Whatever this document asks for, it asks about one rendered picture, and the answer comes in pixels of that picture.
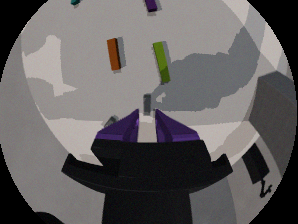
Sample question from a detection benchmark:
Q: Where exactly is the lime green rod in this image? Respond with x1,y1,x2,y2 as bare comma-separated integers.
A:
153,41,170,82

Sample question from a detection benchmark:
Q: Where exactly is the turquoise rod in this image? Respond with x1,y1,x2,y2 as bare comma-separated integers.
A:
71,0,80,6

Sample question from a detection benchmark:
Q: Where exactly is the purple rod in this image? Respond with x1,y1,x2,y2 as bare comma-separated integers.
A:
145,0,157,12

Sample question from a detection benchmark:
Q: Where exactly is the orange rod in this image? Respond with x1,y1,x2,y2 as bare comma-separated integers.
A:
107,38,121,71

